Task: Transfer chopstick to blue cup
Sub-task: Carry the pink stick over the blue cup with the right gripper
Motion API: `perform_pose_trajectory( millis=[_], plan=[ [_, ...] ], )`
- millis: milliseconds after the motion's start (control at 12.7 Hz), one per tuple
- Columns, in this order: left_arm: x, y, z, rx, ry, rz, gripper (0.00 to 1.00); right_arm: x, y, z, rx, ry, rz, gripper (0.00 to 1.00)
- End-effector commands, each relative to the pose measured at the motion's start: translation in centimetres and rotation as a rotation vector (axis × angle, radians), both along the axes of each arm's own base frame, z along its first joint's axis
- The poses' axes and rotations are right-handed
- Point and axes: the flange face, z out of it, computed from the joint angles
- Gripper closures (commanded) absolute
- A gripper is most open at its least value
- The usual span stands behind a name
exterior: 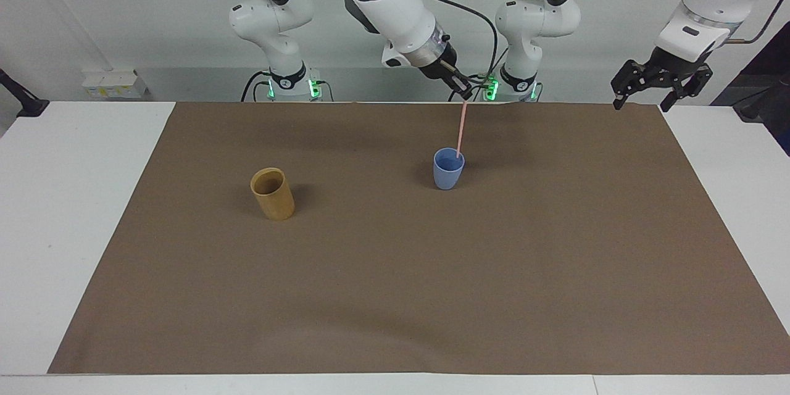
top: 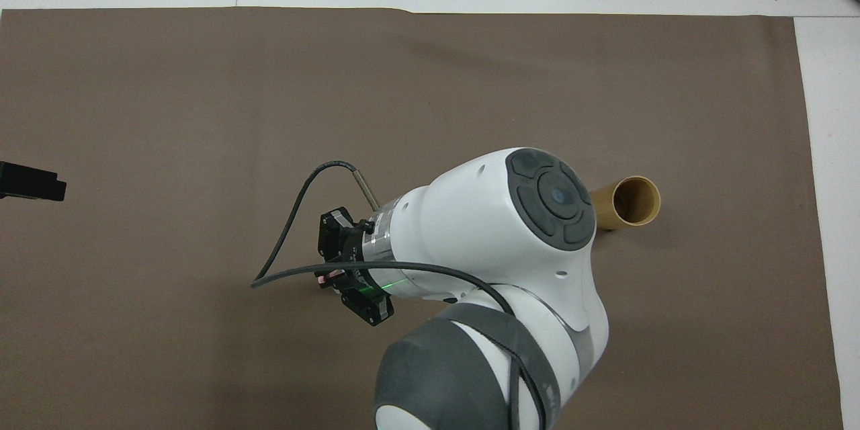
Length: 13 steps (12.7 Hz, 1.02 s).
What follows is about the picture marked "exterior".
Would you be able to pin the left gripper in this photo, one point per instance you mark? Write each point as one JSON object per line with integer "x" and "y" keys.
{"x": 674, "y": 65}

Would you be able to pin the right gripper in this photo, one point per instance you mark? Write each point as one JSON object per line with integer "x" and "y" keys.
{"x": 441, "y": 60}

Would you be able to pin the pink chopstick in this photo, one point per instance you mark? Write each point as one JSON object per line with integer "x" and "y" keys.
{"x": 462, "y": 129}

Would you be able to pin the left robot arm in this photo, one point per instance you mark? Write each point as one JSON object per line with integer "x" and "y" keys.
{"x": 537, "y": 18}

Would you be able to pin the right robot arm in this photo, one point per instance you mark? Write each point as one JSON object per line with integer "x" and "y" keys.
{"x": 395, "y": 6}

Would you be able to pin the blue cup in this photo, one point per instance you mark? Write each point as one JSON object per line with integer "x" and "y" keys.
{"x": 447, "y": 176}

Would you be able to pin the yellow wooden cup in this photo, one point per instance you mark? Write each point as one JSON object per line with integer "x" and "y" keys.
{"x": 274, "y": 200}

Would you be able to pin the black stand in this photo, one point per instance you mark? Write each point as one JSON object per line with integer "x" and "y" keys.
{"x": 24, "y": 105}

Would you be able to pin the white wall socket box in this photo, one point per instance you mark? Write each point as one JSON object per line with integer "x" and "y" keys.
{"x": 114, "y": 84}

